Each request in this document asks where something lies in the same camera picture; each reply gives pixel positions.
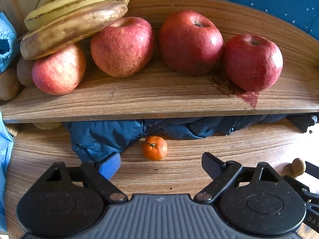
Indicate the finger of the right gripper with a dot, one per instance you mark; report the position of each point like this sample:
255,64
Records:
312,170
302,190

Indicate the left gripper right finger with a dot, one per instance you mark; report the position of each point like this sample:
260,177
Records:
215,167

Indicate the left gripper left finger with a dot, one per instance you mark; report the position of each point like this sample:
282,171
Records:
109,165

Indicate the small brown longan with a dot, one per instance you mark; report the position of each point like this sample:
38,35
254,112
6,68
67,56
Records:
298,167

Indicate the dark blue jacket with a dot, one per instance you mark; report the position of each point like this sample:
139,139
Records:
94,140

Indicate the small orange mandarin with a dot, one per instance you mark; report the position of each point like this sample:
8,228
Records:
154,148

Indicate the curved wooden shelf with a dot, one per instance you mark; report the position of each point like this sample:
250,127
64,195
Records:
158,92

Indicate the pale red apple left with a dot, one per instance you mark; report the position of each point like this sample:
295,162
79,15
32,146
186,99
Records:
61,72

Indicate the light blue striped garment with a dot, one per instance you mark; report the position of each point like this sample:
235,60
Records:
6,146

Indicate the red apple right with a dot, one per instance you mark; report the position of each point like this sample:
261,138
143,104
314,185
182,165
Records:
252,62

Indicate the left kiwi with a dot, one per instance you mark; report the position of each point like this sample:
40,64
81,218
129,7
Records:
10,85

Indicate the kiwi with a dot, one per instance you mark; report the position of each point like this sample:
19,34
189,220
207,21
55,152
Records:
10,85
24,69

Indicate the right kiwi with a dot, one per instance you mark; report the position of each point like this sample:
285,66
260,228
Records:
24,69

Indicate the brown bruised banana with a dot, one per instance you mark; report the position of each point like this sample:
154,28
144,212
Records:
71,28

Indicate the blue shoe cover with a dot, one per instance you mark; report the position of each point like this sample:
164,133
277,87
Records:
9,44

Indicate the middle yellow banana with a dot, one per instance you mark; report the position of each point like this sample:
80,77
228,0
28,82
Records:
52,10

